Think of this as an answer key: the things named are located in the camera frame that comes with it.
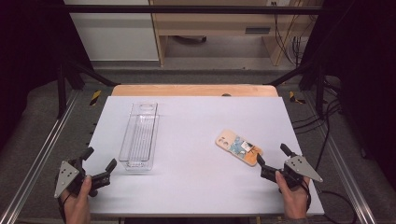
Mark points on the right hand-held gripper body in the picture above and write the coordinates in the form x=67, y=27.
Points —
x=299, y=166

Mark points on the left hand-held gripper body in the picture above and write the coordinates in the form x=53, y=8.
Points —
x=66, y=178

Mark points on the beige patterned phone case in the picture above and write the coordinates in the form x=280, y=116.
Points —
x=236, y=146

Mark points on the clear plastic container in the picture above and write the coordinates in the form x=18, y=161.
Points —
x=139, y=137

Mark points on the person's left hand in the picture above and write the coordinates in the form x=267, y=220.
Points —
x=77, y=208

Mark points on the person's right hand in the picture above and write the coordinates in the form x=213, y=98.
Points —
x=294, y=202

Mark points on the yellow black tape marker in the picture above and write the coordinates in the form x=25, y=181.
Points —
x=95, y=97
x=292, y=97

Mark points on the black metal stand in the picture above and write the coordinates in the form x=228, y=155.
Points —
x=61, y=90
x=319, y=90

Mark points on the black curtain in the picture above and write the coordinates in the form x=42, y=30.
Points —
x=364, y=77
x=28, y=62

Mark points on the white cabinet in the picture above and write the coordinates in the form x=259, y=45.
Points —
x=115, y=37

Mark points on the dark grey desk label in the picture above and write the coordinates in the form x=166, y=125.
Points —
x=257, y=30

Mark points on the black object under desk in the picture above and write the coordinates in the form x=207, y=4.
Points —
x=190, y=39

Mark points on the aluminium rail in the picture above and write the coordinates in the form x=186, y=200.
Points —
x=345, y=174
x=40, y=155

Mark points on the black horizontal frame bar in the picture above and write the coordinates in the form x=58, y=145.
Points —
x=186, y=9

